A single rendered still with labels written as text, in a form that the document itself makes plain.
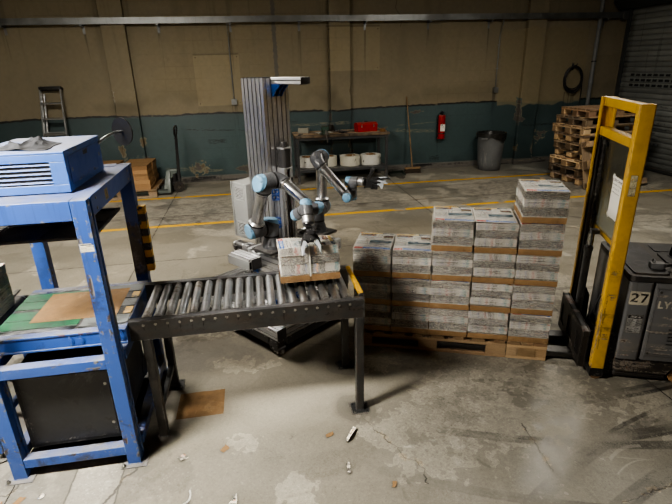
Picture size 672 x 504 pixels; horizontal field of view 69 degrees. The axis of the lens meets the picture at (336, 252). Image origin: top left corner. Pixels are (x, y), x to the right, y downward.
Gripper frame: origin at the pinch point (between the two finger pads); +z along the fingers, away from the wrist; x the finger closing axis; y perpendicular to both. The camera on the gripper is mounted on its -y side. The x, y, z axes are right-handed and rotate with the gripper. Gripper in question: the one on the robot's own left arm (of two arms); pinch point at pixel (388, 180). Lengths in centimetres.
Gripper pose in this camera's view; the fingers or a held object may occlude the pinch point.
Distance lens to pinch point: 392.7
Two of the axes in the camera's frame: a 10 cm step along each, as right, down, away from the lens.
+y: 0.6, 8.8, 4.8
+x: -2.8, 4.7, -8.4
